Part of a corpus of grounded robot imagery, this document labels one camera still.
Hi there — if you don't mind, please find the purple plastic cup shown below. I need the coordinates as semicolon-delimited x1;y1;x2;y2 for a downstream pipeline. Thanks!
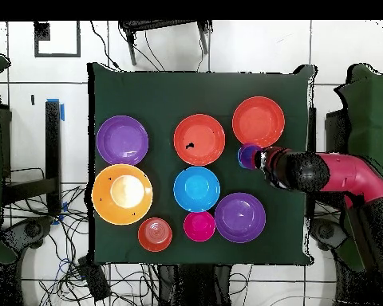
238;142;263;171

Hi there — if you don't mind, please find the wide red-orange bowl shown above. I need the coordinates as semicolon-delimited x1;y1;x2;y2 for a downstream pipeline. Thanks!
173;113;227;167
231;96;286;149

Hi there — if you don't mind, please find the purple plastic bowl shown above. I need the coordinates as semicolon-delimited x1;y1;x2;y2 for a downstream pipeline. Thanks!
214;191;267;244
96;115;150;166

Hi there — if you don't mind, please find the blue plastic bowl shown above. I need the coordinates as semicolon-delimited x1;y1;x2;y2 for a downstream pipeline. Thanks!
172;166;222;214

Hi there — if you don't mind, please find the pink plastic bowl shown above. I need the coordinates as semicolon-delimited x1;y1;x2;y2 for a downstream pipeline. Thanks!
183;210;217;242

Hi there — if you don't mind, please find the dark green tablecloth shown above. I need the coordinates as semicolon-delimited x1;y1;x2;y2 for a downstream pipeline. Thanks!
86;61;317;265

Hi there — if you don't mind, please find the small deep orange bowl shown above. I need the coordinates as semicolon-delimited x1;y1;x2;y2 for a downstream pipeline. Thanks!
137;217;174;253

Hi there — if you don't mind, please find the large yellow-orange bowl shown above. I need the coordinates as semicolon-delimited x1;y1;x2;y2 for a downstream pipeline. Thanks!
91;163;154;226

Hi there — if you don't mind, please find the black metal chair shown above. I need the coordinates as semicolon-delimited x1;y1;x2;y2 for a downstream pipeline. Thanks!
118;19;213;67

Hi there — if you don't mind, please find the black power brick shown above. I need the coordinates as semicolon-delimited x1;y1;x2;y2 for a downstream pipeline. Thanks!
77;256;112;302

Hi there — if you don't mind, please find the blue tape strip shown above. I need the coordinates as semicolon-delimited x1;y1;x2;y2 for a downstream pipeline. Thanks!
46;97;65;122

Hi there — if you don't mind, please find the black floor cable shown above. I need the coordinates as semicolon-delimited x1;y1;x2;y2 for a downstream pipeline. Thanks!
89;20;122;71

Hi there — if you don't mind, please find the black table frame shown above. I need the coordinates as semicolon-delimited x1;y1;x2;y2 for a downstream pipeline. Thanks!
1;100;63;218

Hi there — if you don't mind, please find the blue network cable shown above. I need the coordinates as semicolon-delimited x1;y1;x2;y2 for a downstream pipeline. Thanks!
55;257;84;281

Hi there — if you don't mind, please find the black square frame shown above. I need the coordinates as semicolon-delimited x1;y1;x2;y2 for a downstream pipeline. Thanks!
34;20;81;58

